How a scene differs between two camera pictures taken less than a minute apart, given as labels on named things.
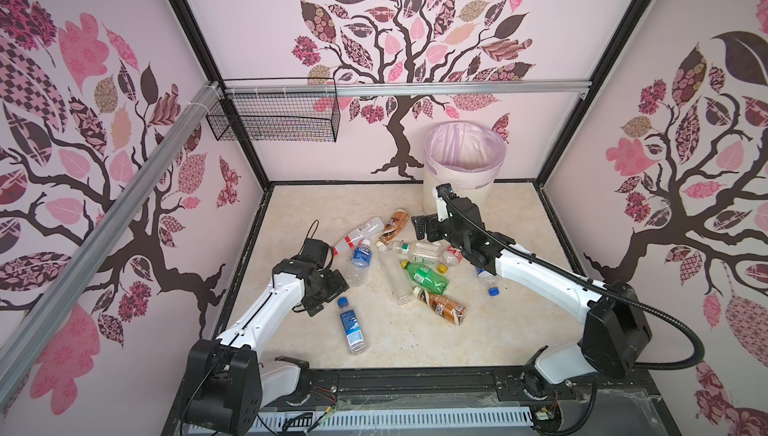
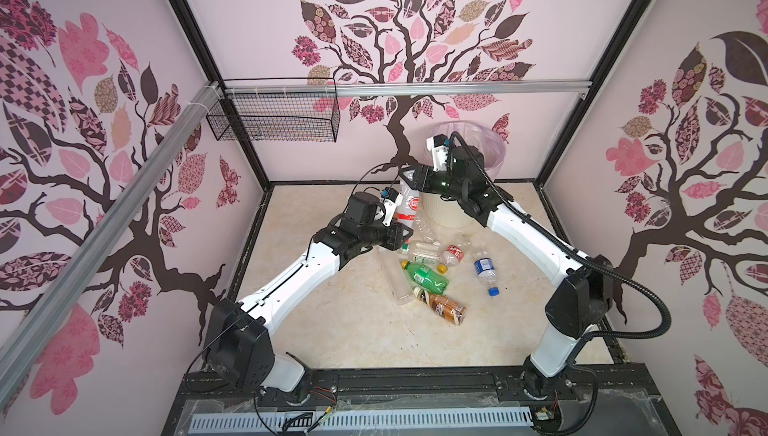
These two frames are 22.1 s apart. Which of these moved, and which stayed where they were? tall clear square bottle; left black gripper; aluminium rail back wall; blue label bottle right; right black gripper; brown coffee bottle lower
Moved: right black gripper; left black gripper
Stayed: brown coffee bottle lower; tall clear square bottle; aluminium rail back wall; blue label bottle right
